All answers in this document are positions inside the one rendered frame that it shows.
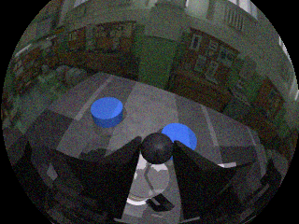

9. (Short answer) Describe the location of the french press coffee maker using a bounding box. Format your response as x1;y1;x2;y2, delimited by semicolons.
127;132;175;212

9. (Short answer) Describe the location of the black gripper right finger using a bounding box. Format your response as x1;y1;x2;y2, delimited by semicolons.
172;139;261;220

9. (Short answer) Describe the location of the blue cylinder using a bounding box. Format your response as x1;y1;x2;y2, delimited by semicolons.
162;123;197;150
91;97;123;128

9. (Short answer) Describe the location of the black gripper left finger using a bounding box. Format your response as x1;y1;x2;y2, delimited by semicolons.
48;137;142;219

